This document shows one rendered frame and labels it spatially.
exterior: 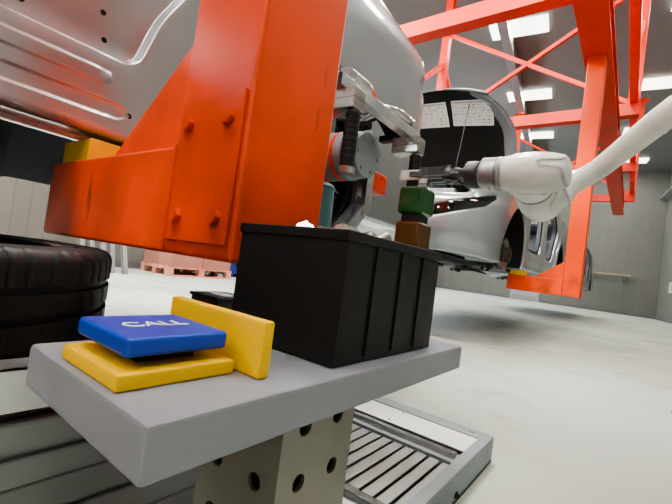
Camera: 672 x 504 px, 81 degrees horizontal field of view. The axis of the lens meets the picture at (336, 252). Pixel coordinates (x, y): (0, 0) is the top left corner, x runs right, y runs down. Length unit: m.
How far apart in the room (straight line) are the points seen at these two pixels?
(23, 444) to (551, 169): 1.05
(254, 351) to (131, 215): 0.48
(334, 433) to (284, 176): 0.33
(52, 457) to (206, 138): 0.41
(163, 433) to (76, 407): 0.08
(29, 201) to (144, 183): 6.22
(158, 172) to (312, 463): 0.48
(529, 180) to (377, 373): 0.80
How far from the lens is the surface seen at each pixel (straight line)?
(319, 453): 0.39
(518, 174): 1.08
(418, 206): 0.56
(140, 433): 0.22
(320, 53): 0.65
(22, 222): 6.89
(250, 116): 0.53
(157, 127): 0.75
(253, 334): 0.29
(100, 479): 0.60
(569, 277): 4.54
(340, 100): 0.98
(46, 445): 0.56
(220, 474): 0.41
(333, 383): 0.31
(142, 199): 0.70
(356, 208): 1.38
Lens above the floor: 0.54
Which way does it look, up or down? 2 degrees up
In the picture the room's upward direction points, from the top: 8 degrees clockwise
